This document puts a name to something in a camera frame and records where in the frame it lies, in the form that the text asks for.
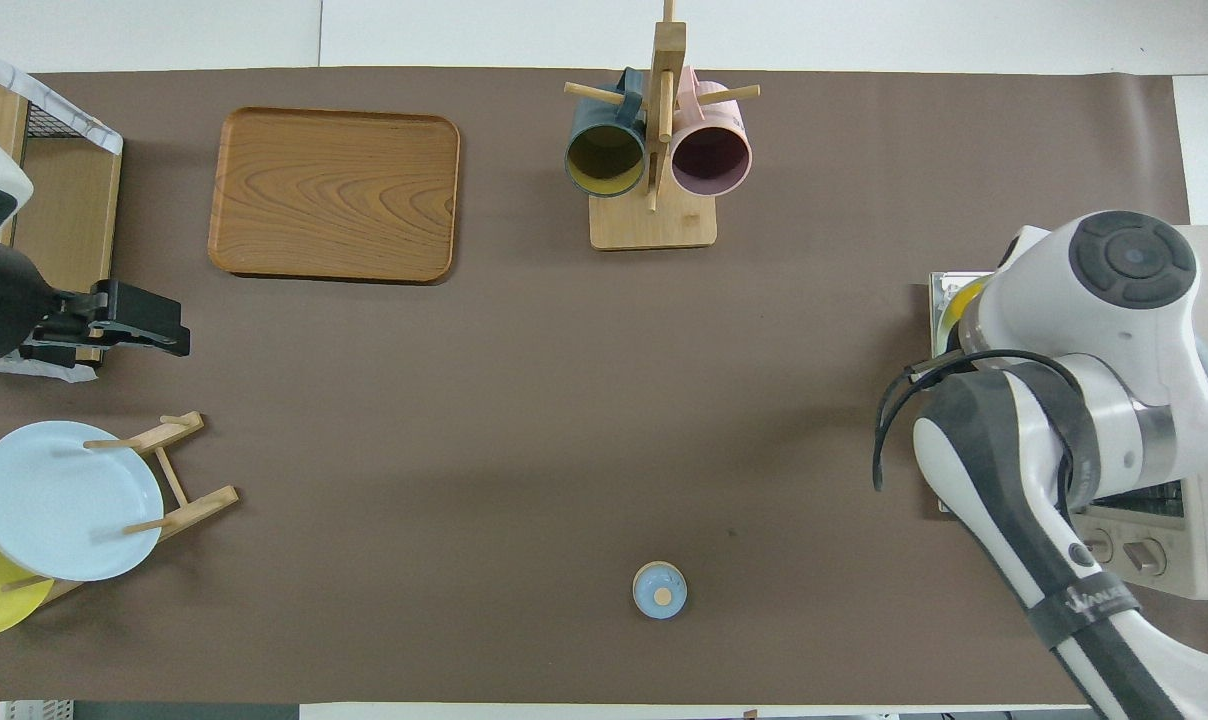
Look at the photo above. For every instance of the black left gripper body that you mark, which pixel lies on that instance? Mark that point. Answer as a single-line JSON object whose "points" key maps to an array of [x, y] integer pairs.
{"points": [[59, 325]]}

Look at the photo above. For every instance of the light blue plate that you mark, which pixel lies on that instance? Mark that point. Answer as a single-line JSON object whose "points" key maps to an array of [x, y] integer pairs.
{"points": [[54, 500]]}

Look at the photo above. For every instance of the wooden serving tray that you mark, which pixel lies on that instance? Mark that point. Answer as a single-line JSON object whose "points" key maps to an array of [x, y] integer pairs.
{"points": [[334, 195]]}

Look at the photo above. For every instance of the dark blue mug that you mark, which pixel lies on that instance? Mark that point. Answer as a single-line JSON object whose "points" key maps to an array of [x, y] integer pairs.
{"points": [[604, 160]]}

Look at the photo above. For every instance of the white toaster oven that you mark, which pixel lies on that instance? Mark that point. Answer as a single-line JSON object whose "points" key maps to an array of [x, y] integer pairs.
{"points": [[1192, 572]]}

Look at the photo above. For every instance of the wooden plate rack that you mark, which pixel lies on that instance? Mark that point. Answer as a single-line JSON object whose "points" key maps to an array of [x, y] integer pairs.
{"points": [[199, 505]]}

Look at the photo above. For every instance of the silver oven knob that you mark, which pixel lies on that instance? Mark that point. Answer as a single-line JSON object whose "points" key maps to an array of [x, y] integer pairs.
{"points": [[1099, 548], [1146, 556]]}

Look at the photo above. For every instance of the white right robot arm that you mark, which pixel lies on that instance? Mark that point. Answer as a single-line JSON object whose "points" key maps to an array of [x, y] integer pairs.
{"points": [[1114, 330]]}

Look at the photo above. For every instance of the pink mug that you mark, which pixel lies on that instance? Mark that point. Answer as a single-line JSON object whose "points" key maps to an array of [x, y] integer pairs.
{"points": [[710, 158]]}

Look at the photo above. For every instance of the brown table mat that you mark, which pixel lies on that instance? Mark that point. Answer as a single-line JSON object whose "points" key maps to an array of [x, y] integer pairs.
{"points": [[564, 400]]}

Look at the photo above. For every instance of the plain white cloth scrap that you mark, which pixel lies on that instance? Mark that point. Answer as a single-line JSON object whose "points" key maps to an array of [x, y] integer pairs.
{"points": [[44, 370]]}

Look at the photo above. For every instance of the wooden mug tree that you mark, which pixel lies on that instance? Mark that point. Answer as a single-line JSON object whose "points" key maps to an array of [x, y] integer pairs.
{"points": [[654, 225]]}

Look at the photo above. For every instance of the white checked cloth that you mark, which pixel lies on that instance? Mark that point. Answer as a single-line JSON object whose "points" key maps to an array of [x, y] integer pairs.
{"points": [[74, 118]]}

